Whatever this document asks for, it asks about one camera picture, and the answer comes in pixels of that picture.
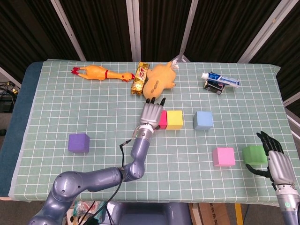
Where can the white blue toothpaste tube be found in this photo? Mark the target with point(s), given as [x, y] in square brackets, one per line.
[222, 79]

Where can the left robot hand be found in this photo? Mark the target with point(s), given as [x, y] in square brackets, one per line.
[151, 114]

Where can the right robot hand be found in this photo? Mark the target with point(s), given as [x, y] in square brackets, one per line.
[280, 168]

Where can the white partition frame post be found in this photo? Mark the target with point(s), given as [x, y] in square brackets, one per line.
[189, 23]
[68, 28]
[133, 30]
[293, 99]
[9, 77]
[264, 30]

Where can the green checked tablecloth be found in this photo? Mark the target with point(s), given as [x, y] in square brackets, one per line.
[187, 178]

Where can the pink foam cube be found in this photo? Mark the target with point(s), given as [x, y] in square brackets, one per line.
[223, 157]

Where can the colourful snack bags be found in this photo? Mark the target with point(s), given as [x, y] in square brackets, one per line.
[82, 207]

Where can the light blue foam cube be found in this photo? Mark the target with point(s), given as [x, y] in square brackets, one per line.
[203, 120]

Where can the yellow foam cube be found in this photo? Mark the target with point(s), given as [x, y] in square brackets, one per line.
[174, 120]

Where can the brown cardboard box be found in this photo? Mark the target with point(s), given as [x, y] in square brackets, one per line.
[211, 214]

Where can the blue table pad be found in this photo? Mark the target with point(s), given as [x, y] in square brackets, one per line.
[18, 117]

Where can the yellow bar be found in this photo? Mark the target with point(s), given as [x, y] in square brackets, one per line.
[238, 214]

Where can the purple foam cube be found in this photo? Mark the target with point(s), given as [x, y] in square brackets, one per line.
[78, 143]

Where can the yellow rubber chicken toy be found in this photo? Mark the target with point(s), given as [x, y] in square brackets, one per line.
[93, 72]

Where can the magenta foam cube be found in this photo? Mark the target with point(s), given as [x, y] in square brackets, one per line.
[163, 119]

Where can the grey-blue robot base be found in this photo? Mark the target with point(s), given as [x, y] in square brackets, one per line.
[150, 215]

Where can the gold snack packet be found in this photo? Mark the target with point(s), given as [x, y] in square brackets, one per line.
[138, 79]

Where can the small black carton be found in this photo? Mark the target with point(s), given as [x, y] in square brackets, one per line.
[213, 87]

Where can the green foam cube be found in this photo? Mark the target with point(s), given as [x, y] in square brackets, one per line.
[254, 155]

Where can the yellow plush toy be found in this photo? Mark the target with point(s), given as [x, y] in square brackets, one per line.
[159, 79]

